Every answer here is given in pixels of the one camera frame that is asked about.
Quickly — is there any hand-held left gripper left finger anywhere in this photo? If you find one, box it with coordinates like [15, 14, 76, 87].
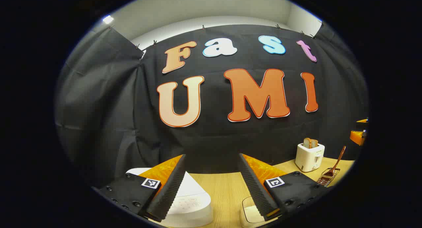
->
[98, 154, 187, 223]

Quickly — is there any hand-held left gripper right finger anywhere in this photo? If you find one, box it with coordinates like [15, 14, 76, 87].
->
[237, 153, 334, 222]

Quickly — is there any clear plastic rice container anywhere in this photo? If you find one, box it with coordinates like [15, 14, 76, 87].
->
[240, 196, 281, 228]

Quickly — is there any white rice cooker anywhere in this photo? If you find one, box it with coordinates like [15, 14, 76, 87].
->
[126, 168, 214, 228]

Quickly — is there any brown wooden spoon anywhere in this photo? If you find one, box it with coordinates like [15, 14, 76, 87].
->
[325, 146, 347, 179]

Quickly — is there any metal wire chopstick holder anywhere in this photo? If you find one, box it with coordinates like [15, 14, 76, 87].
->
[317, 168, 341, 187]

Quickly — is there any white toaster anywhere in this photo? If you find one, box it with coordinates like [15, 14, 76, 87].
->
[295, 143, 325, 173]

